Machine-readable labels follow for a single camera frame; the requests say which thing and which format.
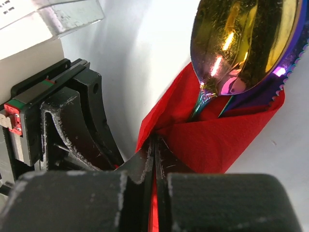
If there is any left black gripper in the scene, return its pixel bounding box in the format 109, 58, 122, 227
0, 59, 124, 176

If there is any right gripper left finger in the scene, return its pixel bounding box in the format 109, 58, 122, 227
0, 141, 154, 232

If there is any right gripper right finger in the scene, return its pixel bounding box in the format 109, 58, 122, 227
154, 137, 301, 232

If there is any red paper napkin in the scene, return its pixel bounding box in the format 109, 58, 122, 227
136, 64, 285, 173

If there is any iridescent knife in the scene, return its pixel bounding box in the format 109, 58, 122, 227
220, 0, 309, 116

